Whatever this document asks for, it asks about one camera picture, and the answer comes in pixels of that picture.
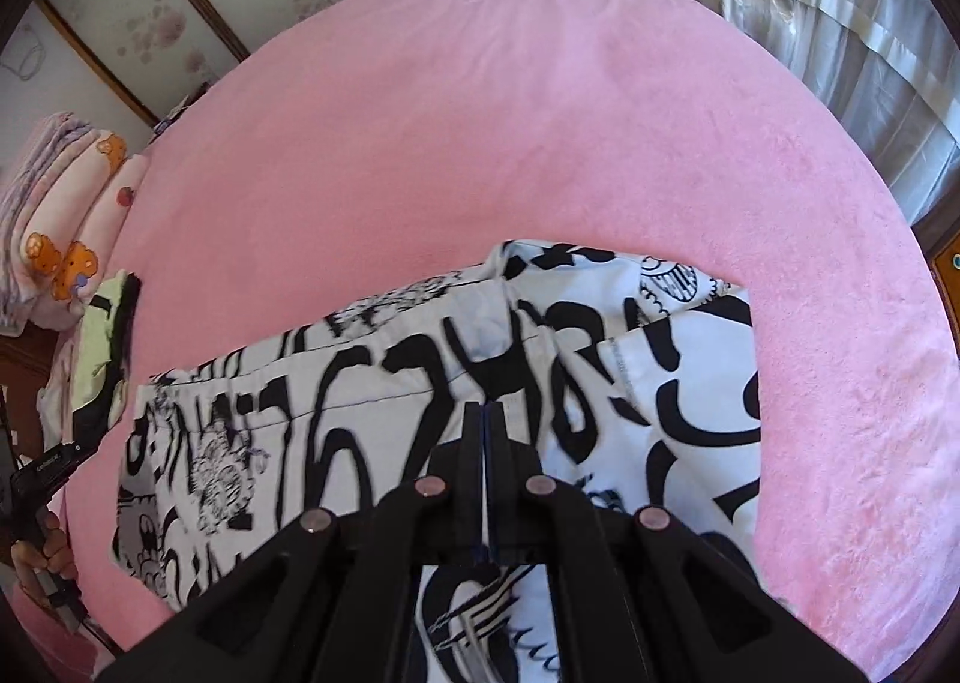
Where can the cartoon printed blanket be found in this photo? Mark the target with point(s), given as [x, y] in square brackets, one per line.
[67, 203]

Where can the pink bed cover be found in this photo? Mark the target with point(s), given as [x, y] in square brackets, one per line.
[525, 128]

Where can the floral sliding wardrobe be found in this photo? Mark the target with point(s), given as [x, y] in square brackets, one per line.
[150, 0]

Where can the black white printed hoodie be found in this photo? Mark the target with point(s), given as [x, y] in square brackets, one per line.
[375, 383]

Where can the wooden cabinet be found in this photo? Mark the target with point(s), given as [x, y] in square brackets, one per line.
[946, 278]

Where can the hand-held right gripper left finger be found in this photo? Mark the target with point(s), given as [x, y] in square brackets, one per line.
[476, 458]

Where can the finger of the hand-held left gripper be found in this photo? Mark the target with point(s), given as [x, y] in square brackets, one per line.
[81, 456]

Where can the wooden headboard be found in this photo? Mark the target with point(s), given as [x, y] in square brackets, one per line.
[22, 360]

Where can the person's left hand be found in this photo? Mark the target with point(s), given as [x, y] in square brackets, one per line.
[64, 548]

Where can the green black folded garment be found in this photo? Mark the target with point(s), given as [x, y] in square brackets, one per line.
[101, 338]

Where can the white curtain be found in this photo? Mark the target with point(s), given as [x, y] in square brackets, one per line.
[825, 15]

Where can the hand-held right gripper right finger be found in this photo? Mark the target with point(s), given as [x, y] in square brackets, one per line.
[499, 473]

